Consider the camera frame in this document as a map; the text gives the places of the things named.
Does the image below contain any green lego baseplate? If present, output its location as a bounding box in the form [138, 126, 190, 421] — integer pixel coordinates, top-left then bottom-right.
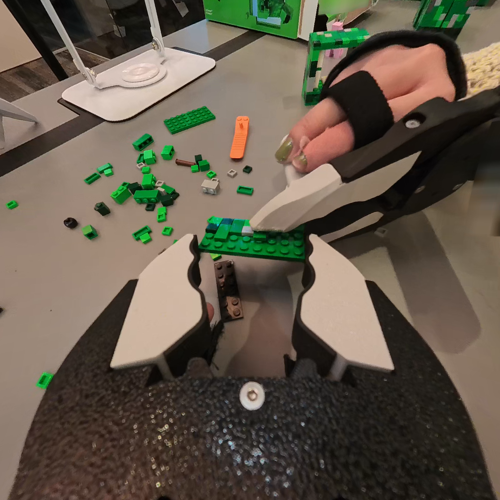
[198, 217, 306, 261]

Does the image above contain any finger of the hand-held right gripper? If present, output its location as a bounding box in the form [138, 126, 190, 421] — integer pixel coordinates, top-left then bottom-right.
[249, 150, 422, 232]
[306, 210, 383, 243]

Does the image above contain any green lego box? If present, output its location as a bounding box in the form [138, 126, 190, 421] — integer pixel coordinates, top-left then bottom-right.
[202, 0, 319, 40]

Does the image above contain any person's right hand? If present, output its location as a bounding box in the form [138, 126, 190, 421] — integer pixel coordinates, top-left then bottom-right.
[274, 42, 457, 175]

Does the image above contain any small green lego model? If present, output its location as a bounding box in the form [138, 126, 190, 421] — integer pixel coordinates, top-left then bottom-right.
[302, 29, 370, 107]

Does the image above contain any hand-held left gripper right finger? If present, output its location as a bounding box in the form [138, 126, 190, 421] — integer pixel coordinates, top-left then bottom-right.
[295, 234, 395, 381]

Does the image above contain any person's right forearm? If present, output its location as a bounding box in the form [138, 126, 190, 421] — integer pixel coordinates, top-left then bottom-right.
[461, 42, 500, 92]

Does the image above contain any large green lego build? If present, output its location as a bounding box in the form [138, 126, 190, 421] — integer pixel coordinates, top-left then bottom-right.
[413, 0, 493, 40]

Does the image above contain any black lego plate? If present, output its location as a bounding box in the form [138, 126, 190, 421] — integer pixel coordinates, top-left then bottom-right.
[214, 260, 245, 322]

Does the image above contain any white book stand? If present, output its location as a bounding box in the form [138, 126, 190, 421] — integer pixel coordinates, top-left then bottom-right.
[39, 0, 216, 122]

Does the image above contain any pile of small lego pieces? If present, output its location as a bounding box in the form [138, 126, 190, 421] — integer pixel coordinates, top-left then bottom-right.
[84, 133, 254, 245]

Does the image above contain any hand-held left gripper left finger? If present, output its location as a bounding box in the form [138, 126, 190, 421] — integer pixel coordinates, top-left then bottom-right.
[109, 234, 208, 378]

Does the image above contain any orange brick separator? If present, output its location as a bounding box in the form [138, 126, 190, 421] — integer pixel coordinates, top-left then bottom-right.
[230, 116, 250, 160]

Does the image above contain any narrow green lego plate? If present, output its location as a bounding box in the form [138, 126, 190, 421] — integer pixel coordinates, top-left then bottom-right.
[163, 106, 216, 135]

